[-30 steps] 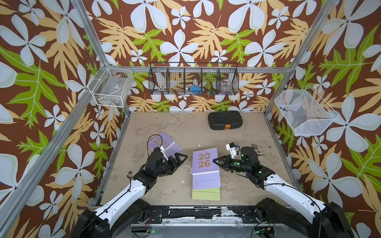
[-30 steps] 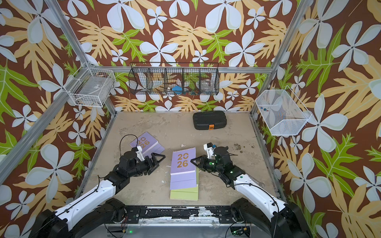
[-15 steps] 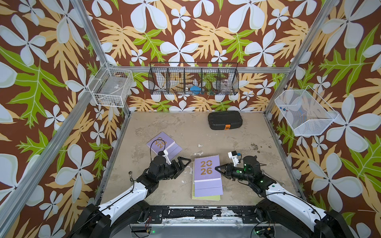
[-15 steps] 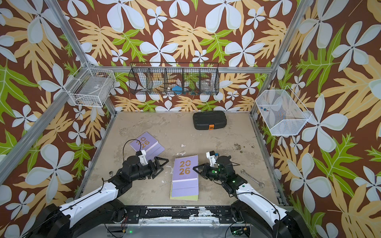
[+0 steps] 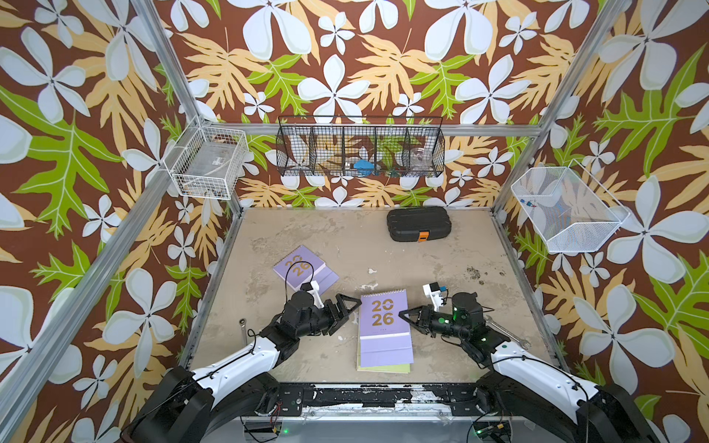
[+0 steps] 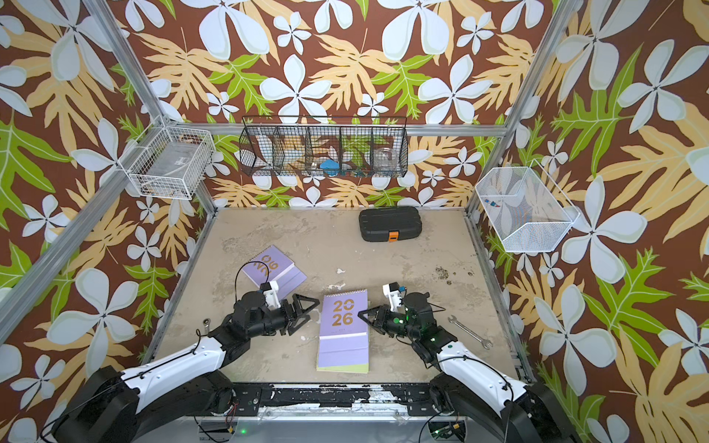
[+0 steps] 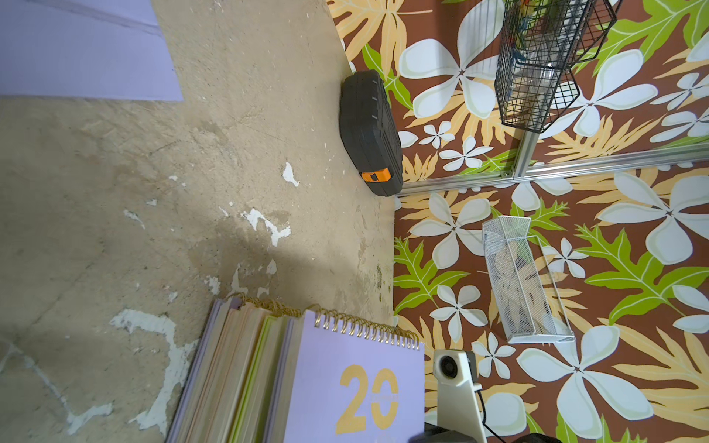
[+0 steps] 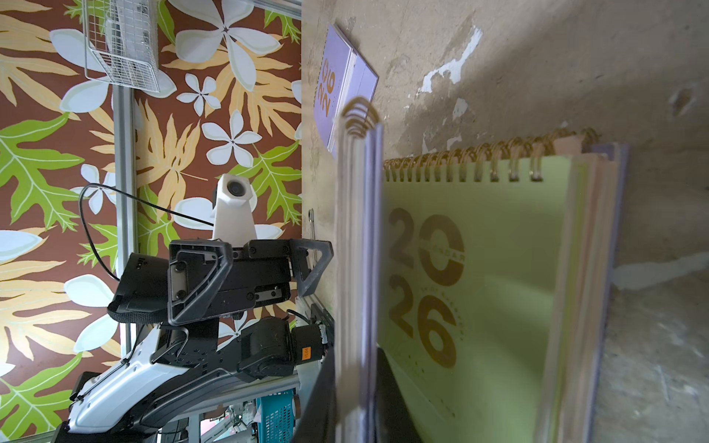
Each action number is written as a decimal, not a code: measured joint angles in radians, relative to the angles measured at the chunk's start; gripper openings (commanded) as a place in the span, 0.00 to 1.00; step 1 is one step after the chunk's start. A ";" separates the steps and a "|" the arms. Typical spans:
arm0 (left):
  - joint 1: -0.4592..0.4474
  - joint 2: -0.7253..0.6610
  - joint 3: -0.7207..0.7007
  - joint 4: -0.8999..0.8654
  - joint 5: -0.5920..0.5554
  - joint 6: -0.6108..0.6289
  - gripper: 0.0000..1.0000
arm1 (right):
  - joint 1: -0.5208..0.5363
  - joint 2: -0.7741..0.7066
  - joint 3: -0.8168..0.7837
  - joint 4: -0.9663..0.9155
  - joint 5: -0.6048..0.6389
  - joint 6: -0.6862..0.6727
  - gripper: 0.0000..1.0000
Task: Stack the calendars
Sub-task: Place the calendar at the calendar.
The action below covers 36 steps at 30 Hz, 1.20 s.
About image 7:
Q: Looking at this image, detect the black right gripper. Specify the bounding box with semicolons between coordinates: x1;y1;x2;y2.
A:
409;423;471;443

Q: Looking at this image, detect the purple desk calendar front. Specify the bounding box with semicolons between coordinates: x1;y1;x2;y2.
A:
258;309;425;442

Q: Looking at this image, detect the purple desk calendar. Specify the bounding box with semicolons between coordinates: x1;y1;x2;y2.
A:
1;1;183;102
258;309;425;442

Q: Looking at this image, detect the green 2026 desk calendar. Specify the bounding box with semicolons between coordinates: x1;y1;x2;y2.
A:
228;316;282;442

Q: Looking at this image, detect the pink 2026 desk calendar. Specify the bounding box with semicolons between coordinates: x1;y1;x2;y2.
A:
186;298;268;442

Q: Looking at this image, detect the white mesh basket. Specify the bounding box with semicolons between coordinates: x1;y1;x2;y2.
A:
482;216;575;344

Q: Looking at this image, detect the black tool case orange latch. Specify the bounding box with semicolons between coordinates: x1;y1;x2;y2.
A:
339;70;404;197

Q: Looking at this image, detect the aluminium frame rail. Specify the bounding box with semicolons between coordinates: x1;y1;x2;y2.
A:
399;131;708;197

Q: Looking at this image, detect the black wire divided basket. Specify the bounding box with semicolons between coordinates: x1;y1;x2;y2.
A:
495;0;619;134

